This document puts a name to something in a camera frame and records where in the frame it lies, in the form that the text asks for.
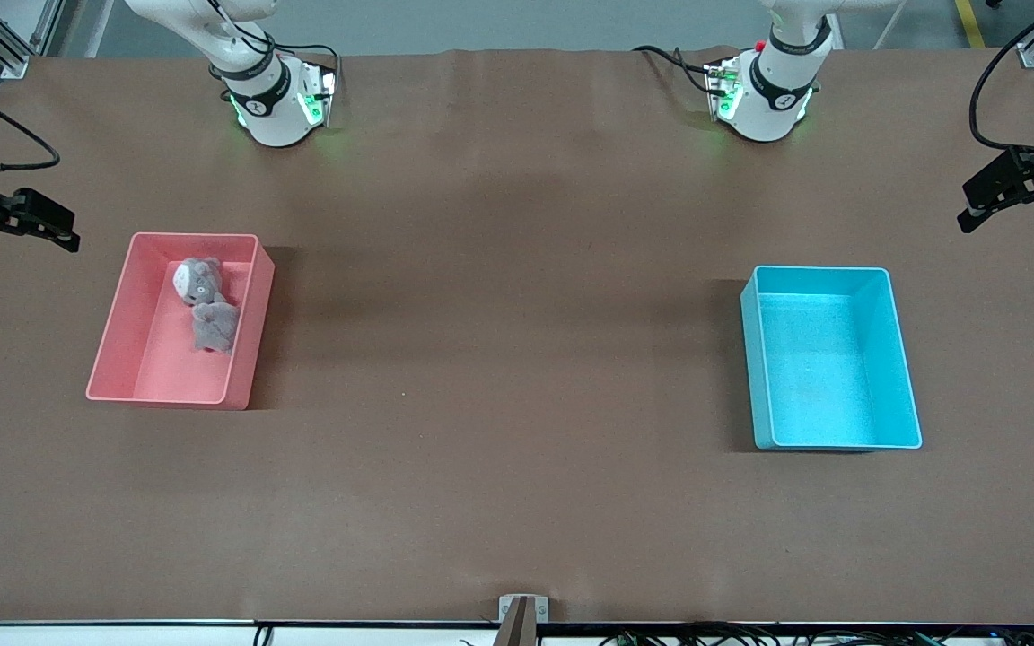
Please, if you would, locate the grey plush toy white face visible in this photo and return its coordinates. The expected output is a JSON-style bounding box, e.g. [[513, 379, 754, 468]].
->
[[173, 258, 235, 308]]

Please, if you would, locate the plain grey plush toy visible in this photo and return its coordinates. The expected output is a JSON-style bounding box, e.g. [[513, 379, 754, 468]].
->
[[191, 301, 241, 354]]

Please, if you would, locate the pink plastic box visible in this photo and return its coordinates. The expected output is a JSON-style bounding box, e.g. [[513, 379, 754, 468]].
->
[[86, 232, 276, 411]]

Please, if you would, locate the blue plastic box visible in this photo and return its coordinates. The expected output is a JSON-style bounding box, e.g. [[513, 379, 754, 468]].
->
[[740, 266, 923, 450]]

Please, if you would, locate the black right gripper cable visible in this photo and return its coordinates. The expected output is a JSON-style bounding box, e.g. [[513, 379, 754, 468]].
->
[[0, 74, 61, 173]]

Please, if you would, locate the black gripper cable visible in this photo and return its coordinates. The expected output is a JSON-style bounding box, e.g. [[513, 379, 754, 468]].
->
[[0, 74, 61, 173], [968, 0, 1034, 171]]

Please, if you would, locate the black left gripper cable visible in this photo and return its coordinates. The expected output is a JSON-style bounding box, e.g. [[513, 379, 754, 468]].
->
[[968, 0, 1034, 171]]

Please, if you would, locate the black arm base cable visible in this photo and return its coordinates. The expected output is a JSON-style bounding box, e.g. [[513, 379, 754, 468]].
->
[[632, 45, 717, 96], [270, 43, 341, 73]]

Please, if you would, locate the small metal table bracket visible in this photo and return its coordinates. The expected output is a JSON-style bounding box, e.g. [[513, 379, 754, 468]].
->
[[498, 594, 550, 624]]

